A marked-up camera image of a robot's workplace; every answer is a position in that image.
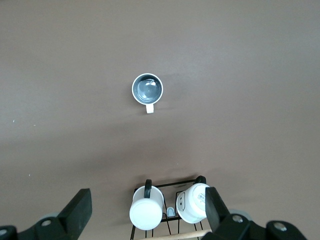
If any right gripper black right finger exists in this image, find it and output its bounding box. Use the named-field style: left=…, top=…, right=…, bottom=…
left=201, top=186, right=308, bottom=240

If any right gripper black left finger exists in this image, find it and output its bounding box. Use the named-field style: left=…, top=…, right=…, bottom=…
left=0, top=188, right=93, bottom=240

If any white mug grey interior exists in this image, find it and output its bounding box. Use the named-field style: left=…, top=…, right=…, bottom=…
left=131, top=72, right=164, bottom=115

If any white mug with bottom label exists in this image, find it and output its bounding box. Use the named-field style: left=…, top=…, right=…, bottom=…
left=175, top=182, right=210, bottom=224

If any plain white mug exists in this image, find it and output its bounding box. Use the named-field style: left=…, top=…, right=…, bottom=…
left=129, top=186, right=165, bottom=231

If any black wire mug rack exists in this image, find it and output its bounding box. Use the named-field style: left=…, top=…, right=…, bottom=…
left=129, top=175, right=213, bottom=240

